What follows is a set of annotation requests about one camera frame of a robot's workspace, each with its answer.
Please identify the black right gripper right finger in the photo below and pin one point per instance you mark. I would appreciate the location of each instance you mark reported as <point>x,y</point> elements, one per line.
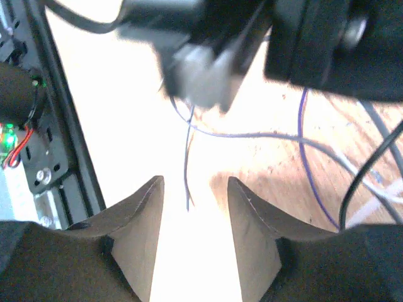
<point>281,258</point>

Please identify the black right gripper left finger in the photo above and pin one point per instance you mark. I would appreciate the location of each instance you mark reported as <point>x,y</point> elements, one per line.
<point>108,257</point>

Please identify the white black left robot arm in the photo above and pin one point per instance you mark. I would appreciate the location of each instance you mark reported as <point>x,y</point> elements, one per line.
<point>350,48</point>

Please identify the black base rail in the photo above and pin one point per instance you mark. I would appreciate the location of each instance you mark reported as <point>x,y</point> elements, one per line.
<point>46,172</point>

